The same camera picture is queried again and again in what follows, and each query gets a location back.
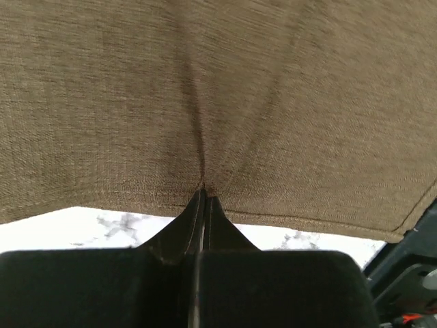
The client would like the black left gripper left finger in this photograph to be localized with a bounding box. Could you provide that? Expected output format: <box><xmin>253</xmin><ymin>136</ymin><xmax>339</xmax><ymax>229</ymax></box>
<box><xmin>1</xmin><ymin>190</ymin><xmax>205</xmax><ymax>327</ymax></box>

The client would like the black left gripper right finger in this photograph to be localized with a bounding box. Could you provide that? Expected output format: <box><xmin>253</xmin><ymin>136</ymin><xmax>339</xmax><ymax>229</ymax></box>
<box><xmin>199</xmin><ymin>197</ymin><xmax>379</xmax><ymax>327</ymax></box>

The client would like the brown cloth napkin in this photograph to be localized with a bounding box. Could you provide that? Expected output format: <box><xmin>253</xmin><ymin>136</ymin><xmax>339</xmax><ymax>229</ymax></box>
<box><xmin>1</xmin><ymin>1</ymin><xmax>436</xmax><ymax>242</ymax></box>

